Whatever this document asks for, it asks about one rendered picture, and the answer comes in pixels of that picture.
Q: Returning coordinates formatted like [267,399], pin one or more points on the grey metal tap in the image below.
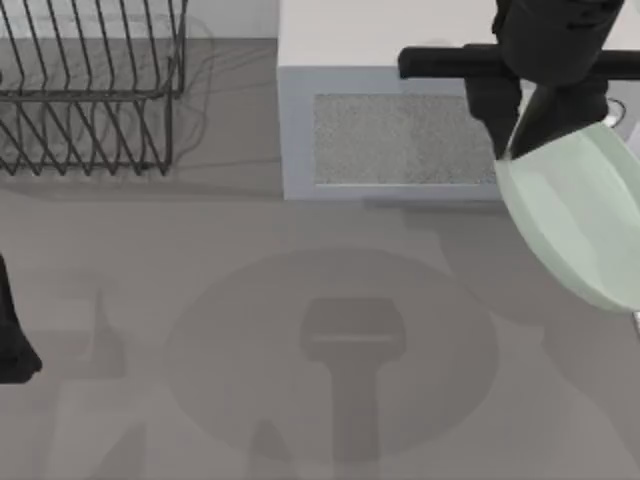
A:
[617,113]

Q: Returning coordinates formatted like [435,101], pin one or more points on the white sink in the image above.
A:
[350,45]

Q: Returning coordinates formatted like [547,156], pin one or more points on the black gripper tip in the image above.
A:
[12,340]

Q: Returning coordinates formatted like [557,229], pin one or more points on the pale green plate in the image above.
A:
[575,215]

